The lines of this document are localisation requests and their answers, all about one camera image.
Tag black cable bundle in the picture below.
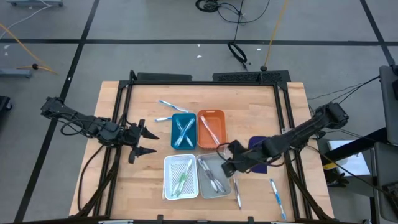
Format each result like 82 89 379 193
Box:
227 40 249 71

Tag grey plastic basket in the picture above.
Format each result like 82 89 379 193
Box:
195 152 233 200

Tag black thick cable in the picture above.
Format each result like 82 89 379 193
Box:
76 144 105 213

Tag yellow cable with black plug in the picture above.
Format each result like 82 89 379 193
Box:
0 23 59 75
260 0 289 72

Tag teal plastic basket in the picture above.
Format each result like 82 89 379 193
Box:
170 113 198 151

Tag dark blue oval case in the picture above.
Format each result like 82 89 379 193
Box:
248 136 269 174

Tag grey stand foot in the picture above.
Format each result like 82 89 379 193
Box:
0 68 33 79

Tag white perforated plastic basket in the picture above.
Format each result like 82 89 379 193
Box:
163 154 200 201

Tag black looped cable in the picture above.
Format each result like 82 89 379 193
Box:
216 0 271 43

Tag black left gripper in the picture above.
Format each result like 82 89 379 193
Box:
123 119 160 164

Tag orange plastic basket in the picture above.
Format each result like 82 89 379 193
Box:
197 109 228 149

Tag white box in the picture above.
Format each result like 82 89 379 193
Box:
328 139 371 177

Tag black cable coil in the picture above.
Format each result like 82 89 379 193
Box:
195 0 220 13

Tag black flat box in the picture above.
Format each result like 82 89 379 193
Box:
136 72 193 82

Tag grey cabinet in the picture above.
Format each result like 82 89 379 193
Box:
378 64 398 146

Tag grey cart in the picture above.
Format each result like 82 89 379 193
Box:
369 141 398 223

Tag black caster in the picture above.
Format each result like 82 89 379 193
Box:
0 95 13 122

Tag black perforated box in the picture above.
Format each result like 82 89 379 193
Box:
212 70 292 83

